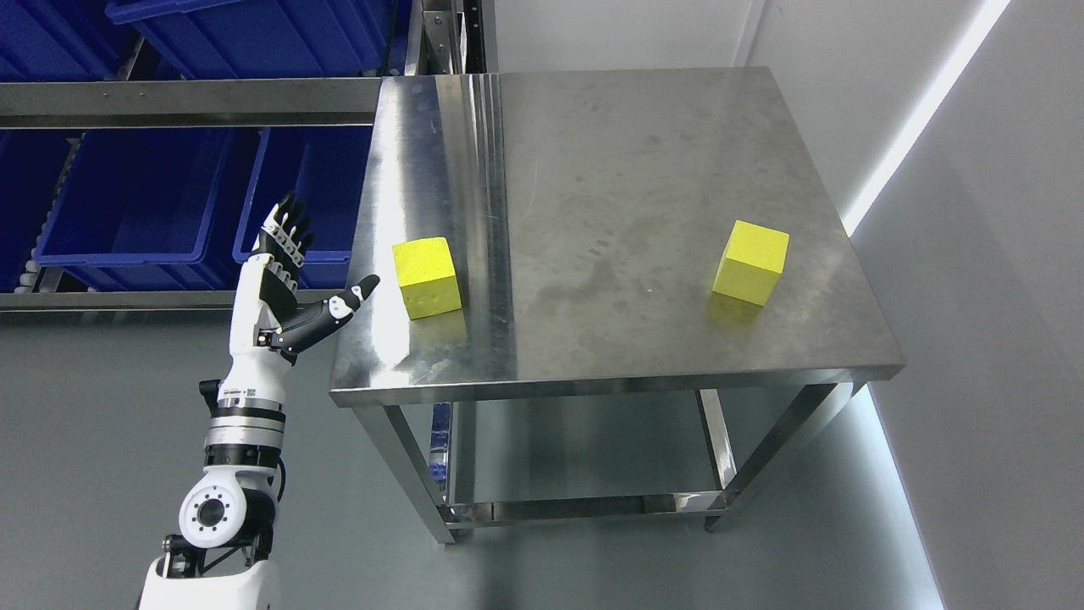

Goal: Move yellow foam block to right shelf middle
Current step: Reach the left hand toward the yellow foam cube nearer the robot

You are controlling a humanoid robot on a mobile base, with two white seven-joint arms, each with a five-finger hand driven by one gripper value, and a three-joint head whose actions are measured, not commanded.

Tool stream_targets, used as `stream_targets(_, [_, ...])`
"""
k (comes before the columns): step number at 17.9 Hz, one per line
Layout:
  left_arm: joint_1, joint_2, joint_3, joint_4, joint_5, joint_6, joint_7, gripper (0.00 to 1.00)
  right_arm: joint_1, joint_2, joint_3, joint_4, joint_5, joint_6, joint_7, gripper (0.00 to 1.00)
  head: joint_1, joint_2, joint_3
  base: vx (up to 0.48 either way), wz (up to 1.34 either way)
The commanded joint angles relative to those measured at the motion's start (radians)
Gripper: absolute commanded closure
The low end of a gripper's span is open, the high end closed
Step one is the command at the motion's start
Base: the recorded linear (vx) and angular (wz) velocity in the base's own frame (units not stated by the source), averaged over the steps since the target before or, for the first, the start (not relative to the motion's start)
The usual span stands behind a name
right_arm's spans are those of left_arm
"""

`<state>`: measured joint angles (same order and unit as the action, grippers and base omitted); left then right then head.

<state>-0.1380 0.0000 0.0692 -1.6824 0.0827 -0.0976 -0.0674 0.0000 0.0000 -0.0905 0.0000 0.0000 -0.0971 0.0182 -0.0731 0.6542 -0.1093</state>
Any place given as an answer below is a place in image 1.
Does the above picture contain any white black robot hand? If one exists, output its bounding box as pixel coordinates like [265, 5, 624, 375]
[217, 193, 380, 404]

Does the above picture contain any yellow foam block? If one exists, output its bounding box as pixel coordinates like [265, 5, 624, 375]
[711, 219, 790, 308]
[392, 236, 463, 320]

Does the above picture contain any steel shelf rack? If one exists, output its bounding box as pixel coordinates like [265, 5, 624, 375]
[3, 1, 496, 313]

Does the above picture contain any blue plastic bin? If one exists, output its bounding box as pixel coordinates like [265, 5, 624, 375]
[1, 129, 70, 293]
[105, 1, 411, 80]
[232, 126, 373, 289]
[1, 1, 138, 82]
[34, 128, 259, 293]

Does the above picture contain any stainless steel table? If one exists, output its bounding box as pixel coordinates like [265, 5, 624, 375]
[330, 67, 905, 544]

